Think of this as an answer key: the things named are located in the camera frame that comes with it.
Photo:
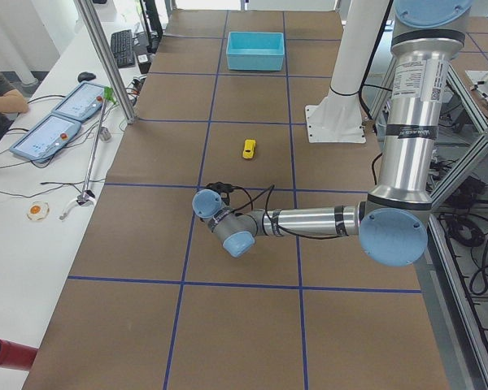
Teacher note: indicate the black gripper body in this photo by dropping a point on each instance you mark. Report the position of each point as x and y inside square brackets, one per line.
[218, 187]

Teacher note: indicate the yellow beetle toy car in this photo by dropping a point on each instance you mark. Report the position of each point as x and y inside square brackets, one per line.
[248, 151]

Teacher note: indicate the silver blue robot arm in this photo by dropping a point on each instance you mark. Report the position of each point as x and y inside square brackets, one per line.
[391, 223]

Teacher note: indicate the fried egg toy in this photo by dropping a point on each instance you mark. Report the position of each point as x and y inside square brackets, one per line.
[38, 211]

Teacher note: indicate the small silver metal weight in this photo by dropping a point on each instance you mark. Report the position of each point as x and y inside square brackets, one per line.
[104, 134]

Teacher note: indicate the silver grabber stick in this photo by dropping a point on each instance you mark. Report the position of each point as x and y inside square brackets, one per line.
[86, 195]

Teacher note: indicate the light blue plastic bin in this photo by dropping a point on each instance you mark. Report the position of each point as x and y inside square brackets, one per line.
[255, 51]

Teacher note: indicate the far blue teach pendant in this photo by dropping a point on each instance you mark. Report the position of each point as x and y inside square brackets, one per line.
[82, 103]

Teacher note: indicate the blue teach pendant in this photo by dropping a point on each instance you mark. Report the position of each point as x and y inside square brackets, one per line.
[46, 138]
[82, 103]

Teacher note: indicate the black computer mouse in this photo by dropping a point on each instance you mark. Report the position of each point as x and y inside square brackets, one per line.
[86, 76]

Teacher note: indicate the near blue teach pendant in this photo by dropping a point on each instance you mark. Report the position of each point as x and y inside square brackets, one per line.
[46, 138]

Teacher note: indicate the black keyboard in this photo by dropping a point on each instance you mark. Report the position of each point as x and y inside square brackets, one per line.
[121, 44]

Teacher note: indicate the red cylinder tube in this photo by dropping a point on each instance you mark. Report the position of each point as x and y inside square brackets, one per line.
[16, 356]

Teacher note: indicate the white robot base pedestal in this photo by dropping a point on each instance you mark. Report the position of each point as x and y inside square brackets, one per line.
[338, 118]

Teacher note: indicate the aluminium frame post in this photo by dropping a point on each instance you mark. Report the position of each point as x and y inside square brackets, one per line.
[97, 36]

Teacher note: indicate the aluminium frame side rail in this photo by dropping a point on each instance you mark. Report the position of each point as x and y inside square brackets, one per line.
[454, 274]

